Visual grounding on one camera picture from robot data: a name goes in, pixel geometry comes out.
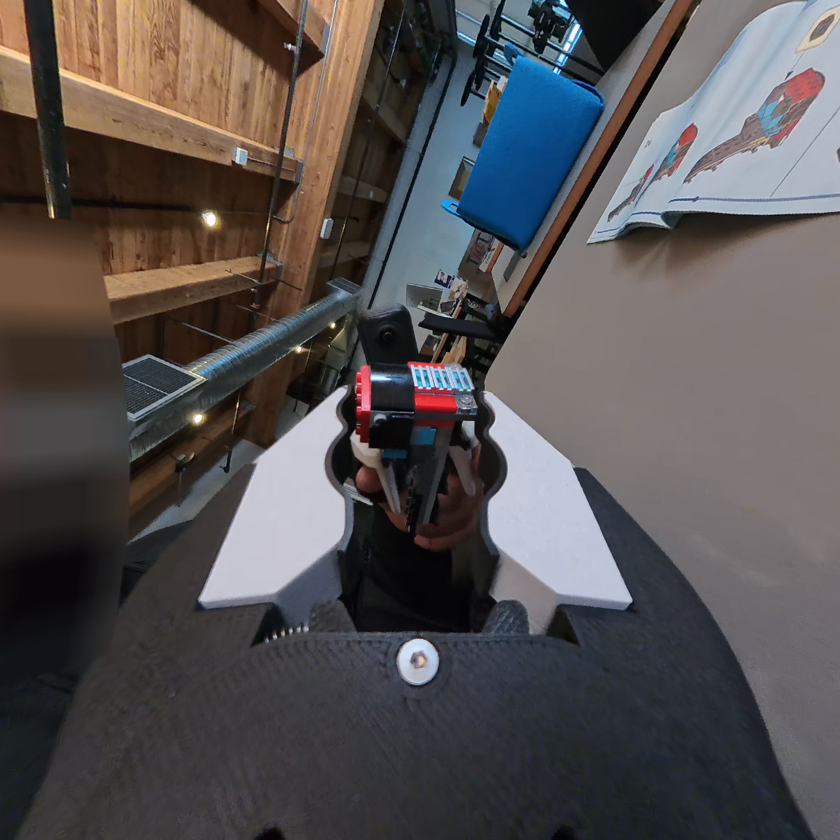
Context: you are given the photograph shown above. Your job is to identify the blue fabric box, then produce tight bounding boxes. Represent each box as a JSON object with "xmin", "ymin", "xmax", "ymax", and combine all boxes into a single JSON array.
[{"xmin": 441, "ymin": 56, "xmax": 606, "ymax": 255}]

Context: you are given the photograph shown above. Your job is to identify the ceiling vent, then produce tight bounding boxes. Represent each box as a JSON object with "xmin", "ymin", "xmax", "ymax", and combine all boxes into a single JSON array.
[{"xmin": 121, "ymin": 354, "xmax": 209, "ymax": 422}]

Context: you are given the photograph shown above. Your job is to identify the long black toy brick assembly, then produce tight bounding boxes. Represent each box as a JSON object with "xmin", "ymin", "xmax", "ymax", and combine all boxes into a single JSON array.
[{"xmin": 369, "ymin": 361, "xmax": 478, "ymax": 534}]

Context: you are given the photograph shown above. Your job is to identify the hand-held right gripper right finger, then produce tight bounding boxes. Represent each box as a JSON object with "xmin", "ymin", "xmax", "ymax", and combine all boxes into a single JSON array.
[{"xmin": 478, "ymin": 388, "xmax": 634, "ymax": 634}]

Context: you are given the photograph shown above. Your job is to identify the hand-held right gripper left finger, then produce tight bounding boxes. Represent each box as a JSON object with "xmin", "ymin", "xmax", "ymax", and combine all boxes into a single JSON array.
[{"xmin": 198, "ymin": 386, "xmax": 358, "ymax": 632}]

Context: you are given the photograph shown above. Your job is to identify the silver air duct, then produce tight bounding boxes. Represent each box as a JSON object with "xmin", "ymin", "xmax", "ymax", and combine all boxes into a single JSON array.
[{"xmin": 128, "ymin": 287, "xmax": 360, "ymax": 462}]

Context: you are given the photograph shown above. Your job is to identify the person's black jacket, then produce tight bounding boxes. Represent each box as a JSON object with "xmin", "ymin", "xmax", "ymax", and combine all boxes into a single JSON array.
[{"xmin": 0, "ymin": 676, "xmax": 81, "ymax": 840}]

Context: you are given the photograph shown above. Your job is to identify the grey desk wooden edge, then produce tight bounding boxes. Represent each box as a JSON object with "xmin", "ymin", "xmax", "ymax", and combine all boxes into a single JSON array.
[{"xmin": 499, "ymin": 0, "xmax": 697, "ymax": 317}]

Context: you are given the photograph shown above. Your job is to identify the instruction booklet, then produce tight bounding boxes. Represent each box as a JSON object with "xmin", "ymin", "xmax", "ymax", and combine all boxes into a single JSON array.
[{"xmin": 587, "ymin": 0, "xmax": 840, "ymax": 245}]

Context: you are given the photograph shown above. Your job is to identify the person's left forearm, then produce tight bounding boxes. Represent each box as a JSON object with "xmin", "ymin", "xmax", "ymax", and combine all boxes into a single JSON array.
[{"xmin": 357, "ymin": 518, "xmax": 475, "ymax": 632}]

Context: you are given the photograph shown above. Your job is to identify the person's left hand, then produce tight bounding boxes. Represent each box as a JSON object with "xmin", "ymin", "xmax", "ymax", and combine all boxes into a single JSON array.
[{"xmin": 354, "ymin": 443, "xmax": 488, "ymax": 553}]

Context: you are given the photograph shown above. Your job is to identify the black office chair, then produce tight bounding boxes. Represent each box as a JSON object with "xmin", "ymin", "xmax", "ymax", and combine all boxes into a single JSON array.
[{"xmin": 419, "ymin": 301, "xmax": 511, "ymax": 376}]

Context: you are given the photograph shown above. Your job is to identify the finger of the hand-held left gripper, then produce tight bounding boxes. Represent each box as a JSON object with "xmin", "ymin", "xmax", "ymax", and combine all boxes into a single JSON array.
[
  {"xmin": 350, "ymin": 434, "xmax": 403, "ymax": 514},
  {"xmin": 451, "ymin": 430, "xmax": 482, "ymax": 497}
]

